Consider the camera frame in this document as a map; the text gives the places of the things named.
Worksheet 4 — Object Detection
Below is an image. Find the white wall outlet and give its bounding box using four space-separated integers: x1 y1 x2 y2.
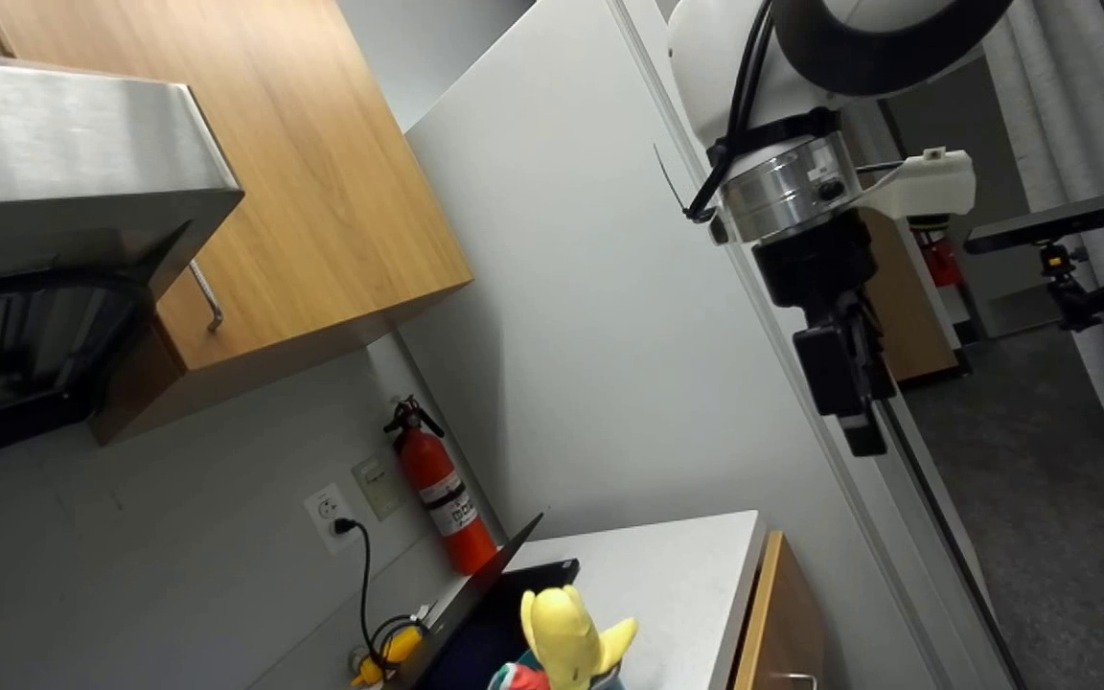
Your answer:
304 478 362 555

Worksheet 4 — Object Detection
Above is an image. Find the black power cord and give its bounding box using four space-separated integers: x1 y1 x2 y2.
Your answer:
330 509 385 671

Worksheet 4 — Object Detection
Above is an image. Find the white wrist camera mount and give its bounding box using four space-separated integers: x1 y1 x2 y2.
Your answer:
858 143 982 228

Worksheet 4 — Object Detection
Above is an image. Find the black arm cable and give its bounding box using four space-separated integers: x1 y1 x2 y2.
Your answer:
681 0 783 230

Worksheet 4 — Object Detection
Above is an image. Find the beige wall switch plate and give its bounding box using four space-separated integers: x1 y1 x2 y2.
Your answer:
347 444 408 523

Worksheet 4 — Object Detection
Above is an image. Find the drawer with wooden front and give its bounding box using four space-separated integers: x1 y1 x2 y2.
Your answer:
729 525 836 690

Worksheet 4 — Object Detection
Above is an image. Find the small red fire extinguisher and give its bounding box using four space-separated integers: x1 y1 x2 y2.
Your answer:
916 222 964 293

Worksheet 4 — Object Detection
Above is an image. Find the stainless steel range hood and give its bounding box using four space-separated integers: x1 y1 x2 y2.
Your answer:
0 54 247 470

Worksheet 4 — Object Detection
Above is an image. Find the yellow banana plush toy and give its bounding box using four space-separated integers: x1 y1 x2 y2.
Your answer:
518 582 642 690

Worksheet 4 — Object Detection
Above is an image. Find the yellow small object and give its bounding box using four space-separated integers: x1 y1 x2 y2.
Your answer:
346 613 435 690

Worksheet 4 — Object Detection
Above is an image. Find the black camera bar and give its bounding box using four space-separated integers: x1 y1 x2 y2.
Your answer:
962 187 1104 258

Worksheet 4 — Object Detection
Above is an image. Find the grey curtain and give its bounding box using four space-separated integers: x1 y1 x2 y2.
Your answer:
982 0 1104 468

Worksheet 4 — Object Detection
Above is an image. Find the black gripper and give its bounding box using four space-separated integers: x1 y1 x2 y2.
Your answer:
751 208 902 461

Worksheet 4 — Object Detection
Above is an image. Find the wooden door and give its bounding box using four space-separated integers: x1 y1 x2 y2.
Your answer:
858 208 964 387

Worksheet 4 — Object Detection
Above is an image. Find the white tall cabinet panel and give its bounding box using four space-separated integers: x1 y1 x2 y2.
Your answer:
398 0 1027 690

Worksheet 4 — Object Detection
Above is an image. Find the black flat pan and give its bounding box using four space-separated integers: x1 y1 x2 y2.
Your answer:
403 553 581 690

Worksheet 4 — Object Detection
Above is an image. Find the red white small toy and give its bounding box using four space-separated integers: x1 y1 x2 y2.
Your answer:
484 654 557 690

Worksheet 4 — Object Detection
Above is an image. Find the silver wall cabinet handle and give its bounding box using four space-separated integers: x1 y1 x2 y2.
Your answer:
185 258 231 341

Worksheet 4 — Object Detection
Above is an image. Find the wooden wall cabinet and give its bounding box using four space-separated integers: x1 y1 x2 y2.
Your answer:
0 0 477 450

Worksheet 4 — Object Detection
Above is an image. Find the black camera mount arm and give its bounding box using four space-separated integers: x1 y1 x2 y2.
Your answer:
1033 235 1104 337

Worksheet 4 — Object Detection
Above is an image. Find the black thin board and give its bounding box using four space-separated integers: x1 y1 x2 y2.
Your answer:
426 509 553 644

